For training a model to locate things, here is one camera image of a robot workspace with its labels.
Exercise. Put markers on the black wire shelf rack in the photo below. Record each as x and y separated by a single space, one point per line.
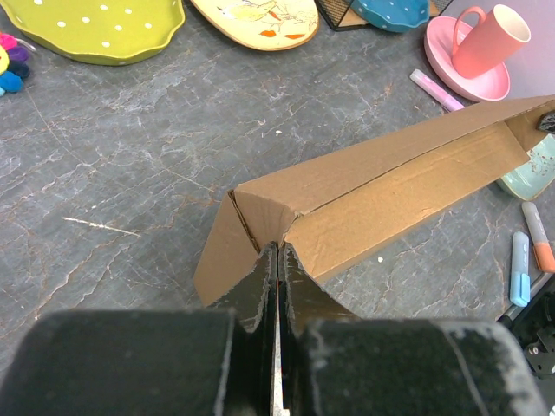
339 15

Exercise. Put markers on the rainbow flower plush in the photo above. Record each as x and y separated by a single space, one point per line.
15 54

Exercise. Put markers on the green polka dot plate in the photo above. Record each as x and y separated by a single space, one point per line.
100 32

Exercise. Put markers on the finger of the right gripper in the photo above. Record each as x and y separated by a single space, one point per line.
546 122

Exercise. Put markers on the cream plate with branch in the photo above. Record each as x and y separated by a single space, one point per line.
263 25

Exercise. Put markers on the blue marker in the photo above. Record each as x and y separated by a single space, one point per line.
520 281

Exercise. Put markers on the purple marker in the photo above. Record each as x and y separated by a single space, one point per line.
435 91

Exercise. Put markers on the brown cardboard box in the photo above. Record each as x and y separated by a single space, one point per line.
337 209

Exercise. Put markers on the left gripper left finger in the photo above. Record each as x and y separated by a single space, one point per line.
212 361

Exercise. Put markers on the blue polka dot plate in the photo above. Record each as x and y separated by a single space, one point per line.
396 16

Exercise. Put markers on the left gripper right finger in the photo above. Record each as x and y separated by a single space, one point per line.
336 363

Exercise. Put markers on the pink cup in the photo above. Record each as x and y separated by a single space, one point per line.
497 35

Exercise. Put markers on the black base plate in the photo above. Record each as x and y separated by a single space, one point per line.
533 327

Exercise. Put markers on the mint green square plate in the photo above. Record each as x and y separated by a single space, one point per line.
529 180

